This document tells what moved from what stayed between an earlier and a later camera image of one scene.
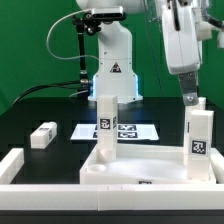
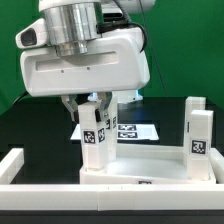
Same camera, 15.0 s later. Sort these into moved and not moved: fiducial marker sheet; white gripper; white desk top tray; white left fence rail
Moved: white gripper
Not moved: white desk top tray; fiducial marker sheet; white left fence rail
